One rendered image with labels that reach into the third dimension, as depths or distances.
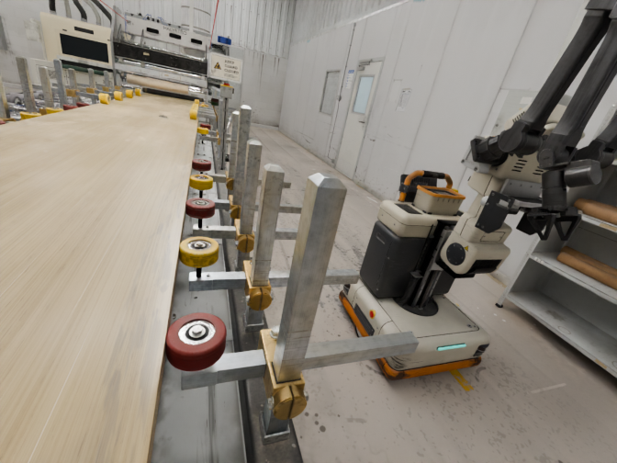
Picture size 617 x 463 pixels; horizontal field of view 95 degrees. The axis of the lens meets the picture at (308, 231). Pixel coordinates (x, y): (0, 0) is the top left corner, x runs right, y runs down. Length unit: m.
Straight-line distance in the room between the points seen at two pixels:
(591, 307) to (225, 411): 2.76
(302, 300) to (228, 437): 0.39
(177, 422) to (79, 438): 0.34
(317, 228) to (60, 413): 0.32
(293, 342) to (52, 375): 0.27
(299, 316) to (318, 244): 0.11
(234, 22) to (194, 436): 11.38
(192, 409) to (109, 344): 0.31
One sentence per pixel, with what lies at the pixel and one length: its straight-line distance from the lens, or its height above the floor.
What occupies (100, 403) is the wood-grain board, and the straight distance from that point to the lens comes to 0.41.
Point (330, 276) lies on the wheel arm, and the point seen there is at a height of 0.82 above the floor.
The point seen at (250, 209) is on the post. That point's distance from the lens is 0.83.
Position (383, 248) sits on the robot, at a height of 0.58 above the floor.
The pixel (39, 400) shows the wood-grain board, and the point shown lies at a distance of 0.44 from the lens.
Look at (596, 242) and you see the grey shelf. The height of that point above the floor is 0.69.
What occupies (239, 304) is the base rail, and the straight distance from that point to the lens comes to 0.81.
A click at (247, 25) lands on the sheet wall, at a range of 11.61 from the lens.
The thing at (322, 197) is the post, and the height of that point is 1.14.
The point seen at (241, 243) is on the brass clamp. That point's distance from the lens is 0.85.
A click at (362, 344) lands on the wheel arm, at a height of 0.84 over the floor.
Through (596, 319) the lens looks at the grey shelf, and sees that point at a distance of 3.05.
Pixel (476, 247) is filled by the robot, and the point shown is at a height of 0.80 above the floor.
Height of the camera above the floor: 1.23
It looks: 24 degrees down
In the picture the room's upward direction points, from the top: 12 degrees clockwise
